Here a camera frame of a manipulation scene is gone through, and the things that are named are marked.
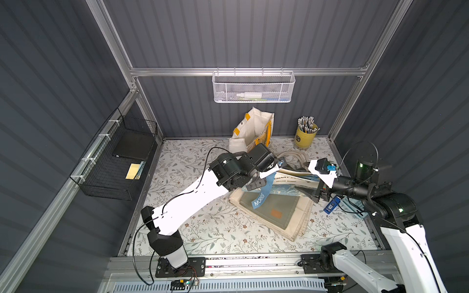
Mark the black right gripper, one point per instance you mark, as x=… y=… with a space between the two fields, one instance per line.
x=320 y=191

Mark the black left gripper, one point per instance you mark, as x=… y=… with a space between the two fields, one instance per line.
x=256 y=182

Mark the cream tote blue print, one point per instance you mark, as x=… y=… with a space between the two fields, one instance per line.
x=286 y=177

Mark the cream tote bag front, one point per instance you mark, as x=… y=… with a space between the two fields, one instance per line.
x=298 y=222

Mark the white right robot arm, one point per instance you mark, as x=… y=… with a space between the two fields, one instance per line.
x=396 y=216

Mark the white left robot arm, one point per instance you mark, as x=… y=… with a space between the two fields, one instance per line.
x=228 y=172

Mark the blue black marker device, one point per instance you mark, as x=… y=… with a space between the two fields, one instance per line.
x=332 y=205

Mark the yellow pencil cup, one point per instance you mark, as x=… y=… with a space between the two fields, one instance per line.
x=305 y=135

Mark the bundle of pencils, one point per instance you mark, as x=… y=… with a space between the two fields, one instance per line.
x=307 y=125

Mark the white tube in basket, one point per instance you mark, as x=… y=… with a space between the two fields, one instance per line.
x=250 y=96

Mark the yellow sticky notepad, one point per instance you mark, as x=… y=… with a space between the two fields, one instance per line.
x=132 y=171

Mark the small green circuit board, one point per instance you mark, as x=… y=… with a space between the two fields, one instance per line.
x=181 y=285

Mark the black notebook in basket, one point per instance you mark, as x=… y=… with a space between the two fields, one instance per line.
x=133 y=145

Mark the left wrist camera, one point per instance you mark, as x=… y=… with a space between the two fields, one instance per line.
x=275 y=168

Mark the cream tote yellow handles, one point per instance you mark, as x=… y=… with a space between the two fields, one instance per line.
x=255 y=128

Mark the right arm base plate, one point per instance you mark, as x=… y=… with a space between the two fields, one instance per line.
x=311 y=263

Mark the white wire wall basket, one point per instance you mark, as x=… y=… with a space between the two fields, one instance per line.
x=277 y=87

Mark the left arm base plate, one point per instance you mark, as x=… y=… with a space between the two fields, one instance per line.
x=194 y=267

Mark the black wire wall basket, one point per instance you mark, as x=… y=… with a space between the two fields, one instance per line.
x=103 y=175

